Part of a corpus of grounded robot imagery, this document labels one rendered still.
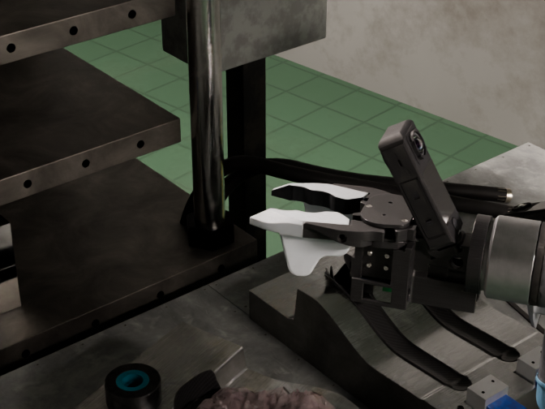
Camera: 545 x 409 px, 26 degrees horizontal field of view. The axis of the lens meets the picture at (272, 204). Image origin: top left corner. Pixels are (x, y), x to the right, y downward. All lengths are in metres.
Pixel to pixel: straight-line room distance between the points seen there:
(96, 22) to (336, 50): 2.85
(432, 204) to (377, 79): 3.68
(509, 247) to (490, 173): 1.50
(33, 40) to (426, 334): 0.79
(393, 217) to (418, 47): 3.48
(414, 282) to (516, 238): 0.10
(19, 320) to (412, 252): 1.18
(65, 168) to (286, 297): 0.45
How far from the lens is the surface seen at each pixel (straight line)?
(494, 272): 1.04
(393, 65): 4.63
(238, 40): 2.29
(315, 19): 2.41
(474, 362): 1.84
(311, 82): 4.80
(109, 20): 2.03
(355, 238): 1.03
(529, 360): 1.81
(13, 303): 2.14
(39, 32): 1.97
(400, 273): 1.06
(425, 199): 1.03
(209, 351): 1.80
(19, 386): 1.95
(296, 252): 1.07
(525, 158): 2.60
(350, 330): 1.85
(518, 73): 4.29
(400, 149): 1.02
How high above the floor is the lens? 2.01
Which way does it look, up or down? 31 degrees down
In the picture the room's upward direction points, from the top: straight up
